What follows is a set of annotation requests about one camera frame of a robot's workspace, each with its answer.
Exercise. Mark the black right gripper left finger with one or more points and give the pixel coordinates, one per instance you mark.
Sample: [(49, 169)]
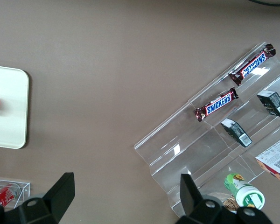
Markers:
[(58, 193)]

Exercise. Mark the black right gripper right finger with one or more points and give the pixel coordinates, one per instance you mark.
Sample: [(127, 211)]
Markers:
[(189, 196)]

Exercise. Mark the brown wicker basket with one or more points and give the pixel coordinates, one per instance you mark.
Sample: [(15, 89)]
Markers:
[(231, 204)]

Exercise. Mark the cream plastic tray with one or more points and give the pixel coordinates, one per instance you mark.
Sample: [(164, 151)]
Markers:
[(9, 107)]

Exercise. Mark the clear acrylic can box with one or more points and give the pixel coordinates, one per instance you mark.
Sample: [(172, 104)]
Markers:
[(25, 191)]

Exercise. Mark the clear acrylic tiered display stand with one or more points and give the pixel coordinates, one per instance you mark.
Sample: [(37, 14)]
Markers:
[(196, 149)]

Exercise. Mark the red Coca-Cola can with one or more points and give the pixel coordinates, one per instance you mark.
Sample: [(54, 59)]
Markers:
[(3, 194)]

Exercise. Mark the green white-capped bottle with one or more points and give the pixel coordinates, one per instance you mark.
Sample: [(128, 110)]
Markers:
[(246, 192)]

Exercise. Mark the small black carton box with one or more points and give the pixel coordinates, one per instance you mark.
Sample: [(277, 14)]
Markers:
[(273, 103), (236, 133)]

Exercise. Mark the white and red carton box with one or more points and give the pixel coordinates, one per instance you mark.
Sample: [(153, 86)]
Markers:
[(275, 161)]

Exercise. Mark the Snickers chocolate bar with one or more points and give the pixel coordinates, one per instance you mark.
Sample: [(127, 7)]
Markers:
[(218, 105), (253, 65)]

